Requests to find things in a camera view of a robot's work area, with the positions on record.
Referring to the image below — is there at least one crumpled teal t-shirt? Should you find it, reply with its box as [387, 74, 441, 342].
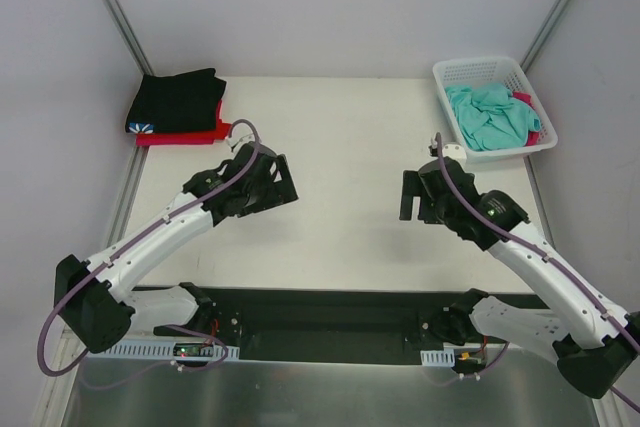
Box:
[445, 83, 526, 152]

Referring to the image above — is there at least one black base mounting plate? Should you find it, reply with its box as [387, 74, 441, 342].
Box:
[152, 289, 546, 363]

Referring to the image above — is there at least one right aluminium frame post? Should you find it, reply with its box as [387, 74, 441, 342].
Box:
[520, 0, 573, 72]

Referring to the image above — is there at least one white plastic basket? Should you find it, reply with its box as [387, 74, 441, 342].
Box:
[433, 56, 558, 162]

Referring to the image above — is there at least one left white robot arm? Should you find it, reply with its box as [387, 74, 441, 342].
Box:
[54, 142, 298, 354]

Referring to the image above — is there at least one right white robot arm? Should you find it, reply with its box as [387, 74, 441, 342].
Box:
[399, 157, 639, 399]

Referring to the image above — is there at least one right white cable duct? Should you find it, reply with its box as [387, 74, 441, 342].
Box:
[420, 348, 456, 368]

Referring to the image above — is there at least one left aluminium frame post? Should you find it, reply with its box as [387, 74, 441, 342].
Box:
[102, 0, 154, 75]

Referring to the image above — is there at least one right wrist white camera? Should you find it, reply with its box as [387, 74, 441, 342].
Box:
[430, 143, 467, 165]

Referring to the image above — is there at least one left white cable duct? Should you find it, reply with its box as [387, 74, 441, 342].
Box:
[95, 340, 240, 362]

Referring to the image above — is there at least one pink t-shirt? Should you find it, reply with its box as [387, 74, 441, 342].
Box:
[512, 91, 542, 147]
[136, 136, 215, 147]

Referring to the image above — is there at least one white cable duct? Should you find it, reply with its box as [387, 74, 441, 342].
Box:
[420, 348, 456, 368]
[95, 340, 240, 362]

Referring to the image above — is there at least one aluminium frame post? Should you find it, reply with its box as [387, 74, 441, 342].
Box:
[520, 0, 573, 72]
[102, 0, 154, 75]

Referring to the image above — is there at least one crumpled pink t-shirt in basket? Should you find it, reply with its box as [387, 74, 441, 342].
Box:
[512, 91, 542, 147]

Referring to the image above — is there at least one red t-shirt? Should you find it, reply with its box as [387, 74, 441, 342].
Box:
[136, 100, 231, 142]

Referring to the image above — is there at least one black daisy print t-shirt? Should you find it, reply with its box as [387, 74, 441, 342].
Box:
[124, 68, 227, 135]

